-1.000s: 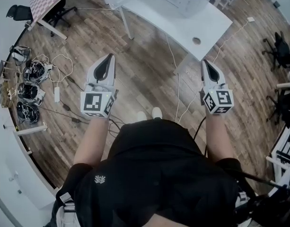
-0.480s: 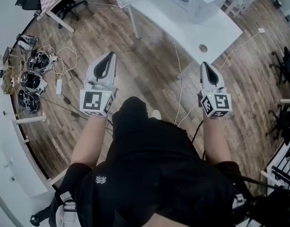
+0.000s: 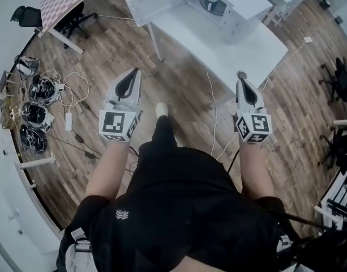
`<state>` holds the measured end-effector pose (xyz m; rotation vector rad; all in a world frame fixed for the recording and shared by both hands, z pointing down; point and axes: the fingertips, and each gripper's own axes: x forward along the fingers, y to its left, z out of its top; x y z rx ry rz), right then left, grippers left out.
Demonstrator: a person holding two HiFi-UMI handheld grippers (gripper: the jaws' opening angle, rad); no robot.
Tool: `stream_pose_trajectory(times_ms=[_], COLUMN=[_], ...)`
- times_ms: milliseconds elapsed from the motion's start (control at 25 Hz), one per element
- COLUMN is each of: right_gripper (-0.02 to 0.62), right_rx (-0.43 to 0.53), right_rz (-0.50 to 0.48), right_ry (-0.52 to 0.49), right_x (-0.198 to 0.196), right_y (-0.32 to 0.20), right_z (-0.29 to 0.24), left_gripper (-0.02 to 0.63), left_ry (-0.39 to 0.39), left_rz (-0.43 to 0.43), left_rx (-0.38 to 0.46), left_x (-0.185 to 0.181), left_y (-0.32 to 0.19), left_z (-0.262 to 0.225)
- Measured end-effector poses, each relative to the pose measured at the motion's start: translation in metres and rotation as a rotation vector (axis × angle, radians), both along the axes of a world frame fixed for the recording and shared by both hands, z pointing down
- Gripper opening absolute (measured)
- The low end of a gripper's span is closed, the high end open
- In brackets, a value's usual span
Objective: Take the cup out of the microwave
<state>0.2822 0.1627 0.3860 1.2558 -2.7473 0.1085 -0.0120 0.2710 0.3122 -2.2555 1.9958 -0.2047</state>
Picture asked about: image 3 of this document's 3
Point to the person's left forearm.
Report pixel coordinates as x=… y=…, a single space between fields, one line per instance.
x=109 y=169

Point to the person's white shoe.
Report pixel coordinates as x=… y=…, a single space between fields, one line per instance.
x=162 y=108

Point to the white microwave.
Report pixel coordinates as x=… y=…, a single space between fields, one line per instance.
x=207 y=18

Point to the white power adapter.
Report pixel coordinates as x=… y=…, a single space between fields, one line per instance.
x=308 y=40

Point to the grey cup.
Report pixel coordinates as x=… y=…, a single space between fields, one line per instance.
x=210 y=1

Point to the white table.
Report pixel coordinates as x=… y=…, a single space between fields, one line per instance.
x=246 y=52

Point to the white long desk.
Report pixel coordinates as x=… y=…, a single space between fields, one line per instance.
x=9 y=197

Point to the white power strip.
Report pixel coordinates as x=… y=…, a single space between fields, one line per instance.
x=68 y=121

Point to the black waste bin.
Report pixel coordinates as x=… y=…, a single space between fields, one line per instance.
x=326 y=4

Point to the person's black shirt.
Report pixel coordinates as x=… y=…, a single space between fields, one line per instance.
x=176 y=214

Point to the black metal rack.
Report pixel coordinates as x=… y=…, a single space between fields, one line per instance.
x=341 y=197

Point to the black office chair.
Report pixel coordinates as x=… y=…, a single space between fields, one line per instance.
x=27 y=16
x=338 y=147
x=341 y=78
x=74 y=21

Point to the person's right forearm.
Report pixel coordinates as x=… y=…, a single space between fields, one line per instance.
x=253 y=169

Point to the person's black trousers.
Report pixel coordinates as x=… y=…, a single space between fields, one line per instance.
x=164 y=132

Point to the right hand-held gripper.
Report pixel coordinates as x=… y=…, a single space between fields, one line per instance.
x=255 y=125

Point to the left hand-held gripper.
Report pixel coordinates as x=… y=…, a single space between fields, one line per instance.
x=113 y=123

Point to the patterned top table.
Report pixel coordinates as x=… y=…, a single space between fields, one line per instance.
x=63 y=1

